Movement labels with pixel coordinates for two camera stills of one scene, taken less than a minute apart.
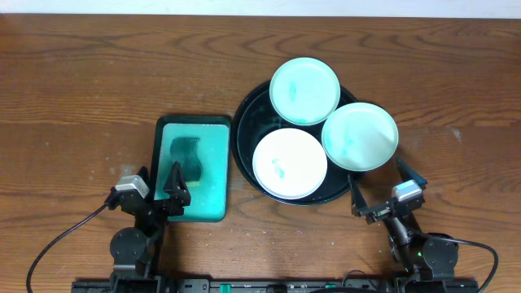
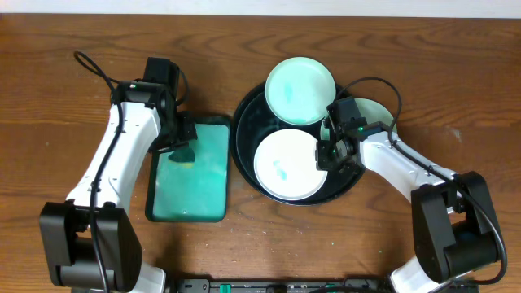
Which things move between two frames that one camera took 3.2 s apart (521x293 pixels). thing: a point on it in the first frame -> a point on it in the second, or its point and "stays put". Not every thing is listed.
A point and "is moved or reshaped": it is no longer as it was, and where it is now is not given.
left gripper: [155, 205] -> [181, 136]
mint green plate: [304, 91] stays put
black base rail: [272, 286] stays put
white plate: [290, 163] stays put
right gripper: [358, 204] -> [322, 161]
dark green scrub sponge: [184, 150] is moved or reshaped
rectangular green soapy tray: [200, 144] stays put
